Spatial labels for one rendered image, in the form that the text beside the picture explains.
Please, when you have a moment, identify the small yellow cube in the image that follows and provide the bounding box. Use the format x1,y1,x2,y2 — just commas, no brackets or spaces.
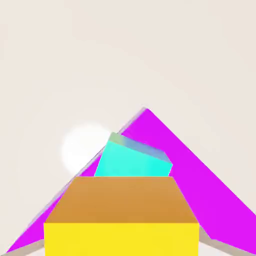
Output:
43,175,200,256

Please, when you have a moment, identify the small cyan cube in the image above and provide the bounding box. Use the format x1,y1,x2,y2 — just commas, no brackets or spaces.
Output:
93,131,174,178

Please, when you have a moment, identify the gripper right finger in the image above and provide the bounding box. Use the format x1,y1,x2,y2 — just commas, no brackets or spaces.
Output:
198,224,256,256

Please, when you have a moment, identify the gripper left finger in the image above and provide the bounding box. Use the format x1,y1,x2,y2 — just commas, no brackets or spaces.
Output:
0,238,45,256

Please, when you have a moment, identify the large magenta box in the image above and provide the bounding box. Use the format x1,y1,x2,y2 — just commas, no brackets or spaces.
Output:
5,107,256,256

